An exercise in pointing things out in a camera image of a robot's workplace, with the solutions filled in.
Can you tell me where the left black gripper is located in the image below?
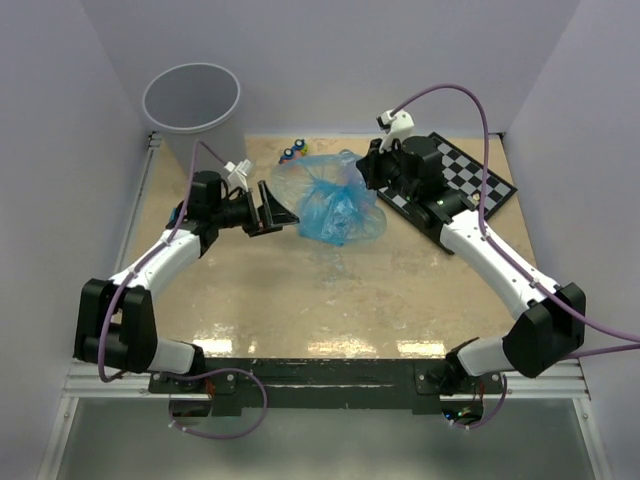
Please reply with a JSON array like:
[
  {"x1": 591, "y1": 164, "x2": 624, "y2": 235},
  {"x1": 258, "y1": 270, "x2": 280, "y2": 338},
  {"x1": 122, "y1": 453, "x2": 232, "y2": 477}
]
[{"x1": 212, "y1": 181, "x2": 299, "y2": 238}]

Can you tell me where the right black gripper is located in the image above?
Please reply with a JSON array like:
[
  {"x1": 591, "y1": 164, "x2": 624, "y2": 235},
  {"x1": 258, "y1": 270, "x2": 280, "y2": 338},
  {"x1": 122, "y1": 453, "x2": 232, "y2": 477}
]
[{"x1": 358, "y1": 136, "x2": 418, "y2": 202}]

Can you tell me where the blue plastic trash bag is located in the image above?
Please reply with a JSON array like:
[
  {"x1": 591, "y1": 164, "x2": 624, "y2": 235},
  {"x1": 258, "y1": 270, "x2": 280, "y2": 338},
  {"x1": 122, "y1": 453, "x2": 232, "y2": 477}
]
[{"x1": 270, "y1": 149, "x2": 387, "y2": 246}]

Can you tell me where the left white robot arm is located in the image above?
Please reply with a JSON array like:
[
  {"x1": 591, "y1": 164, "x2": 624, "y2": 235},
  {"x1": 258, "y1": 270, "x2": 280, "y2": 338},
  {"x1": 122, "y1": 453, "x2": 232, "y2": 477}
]
[{"x1": 73, "y1": 171, "x2": 299, "y2": 392}]

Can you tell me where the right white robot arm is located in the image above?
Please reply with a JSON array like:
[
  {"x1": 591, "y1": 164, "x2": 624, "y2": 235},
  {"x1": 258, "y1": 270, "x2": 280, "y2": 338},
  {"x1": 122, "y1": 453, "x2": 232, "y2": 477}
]
[{"x1": 356, "y1": 136, "x2": 586, "y2": 393}]

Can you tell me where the grey plastic trash bin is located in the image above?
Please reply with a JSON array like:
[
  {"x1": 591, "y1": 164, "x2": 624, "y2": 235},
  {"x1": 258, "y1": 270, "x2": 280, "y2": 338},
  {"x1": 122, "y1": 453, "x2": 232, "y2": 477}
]
[{"x1": 142, "y1": 63, "x2": 247, "y2": 173}]

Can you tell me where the colourful toy car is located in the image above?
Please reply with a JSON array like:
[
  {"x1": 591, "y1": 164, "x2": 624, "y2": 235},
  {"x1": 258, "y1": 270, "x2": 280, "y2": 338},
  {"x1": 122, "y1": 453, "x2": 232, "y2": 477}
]
[{"x1": 278, "y1": 138, "x2": 308, "y2": 164}]

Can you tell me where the black and silver chessboard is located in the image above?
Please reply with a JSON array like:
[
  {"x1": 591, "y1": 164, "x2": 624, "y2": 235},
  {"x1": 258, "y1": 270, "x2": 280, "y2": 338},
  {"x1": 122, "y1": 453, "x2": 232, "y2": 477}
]
[{"x1": 377, "y1": 132, "x2": 517, "y2": 255}]

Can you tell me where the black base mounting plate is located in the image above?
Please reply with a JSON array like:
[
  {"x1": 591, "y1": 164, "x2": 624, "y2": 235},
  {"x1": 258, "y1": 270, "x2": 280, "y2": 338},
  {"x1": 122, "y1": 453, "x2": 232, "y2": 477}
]
[{"x1": 149, "y1": 358, "x2": 503, "y2": 416}]

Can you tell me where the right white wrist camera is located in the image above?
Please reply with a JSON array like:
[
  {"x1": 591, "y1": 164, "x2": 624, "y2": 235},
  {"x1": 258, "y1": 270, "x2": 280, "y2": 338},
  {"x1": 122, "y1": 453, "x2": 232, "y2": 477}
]
[{"x1": 376, "y1": 109, "x2": 414, "y2": 152}]

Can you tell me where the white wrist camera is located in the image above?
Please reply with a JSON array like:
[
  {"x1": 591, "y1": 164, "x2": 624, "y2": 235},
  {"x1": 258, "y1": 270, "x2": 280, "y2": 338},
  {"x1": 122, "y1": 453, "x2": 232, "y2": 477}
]
[
  {"x1": 376, "y1": 109, "x2": 414, "y2": 152},
  {"x1": 224, "y1": 159, "x2": 253, "y2": 192}
]

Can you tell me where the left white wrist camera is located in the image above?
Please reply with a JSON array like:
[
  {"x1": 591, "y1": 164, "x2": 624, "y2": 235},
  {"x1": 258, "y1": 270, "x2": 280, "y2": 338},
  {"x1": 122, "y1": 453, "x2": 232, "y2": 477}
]
[{"x1": 224, "y1": 159, "x2": 253, "y2": 192}]

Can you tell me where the left aluminium rail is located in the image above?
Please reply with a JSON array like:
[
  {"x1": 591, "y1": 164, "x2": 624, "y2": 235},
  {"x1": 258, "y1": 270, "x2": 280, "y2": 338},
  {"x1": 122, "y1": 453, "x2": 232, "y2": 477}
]
[{"x1": 109, "y1": 131, "x2": 162, "y2": 277}]

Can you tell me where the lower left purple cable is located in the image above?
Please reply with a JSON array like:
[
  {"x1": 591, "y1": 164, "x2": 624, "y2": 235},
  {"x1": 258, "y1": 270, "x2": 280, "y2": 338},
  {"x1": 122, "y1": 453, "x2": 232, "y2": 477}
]
[{"x1": 168, "y1": 368, "x2": 270, "y2": 441}]

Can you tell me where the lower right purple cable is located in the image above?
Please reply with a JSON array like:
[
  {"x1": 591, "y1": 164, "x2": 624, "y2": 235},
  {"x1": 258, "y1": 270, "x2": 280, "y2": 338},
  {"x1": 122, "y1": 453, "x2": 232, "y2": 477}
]
[{"x1": 448, "y1": 374, "x2": 509, "y2": 432}]

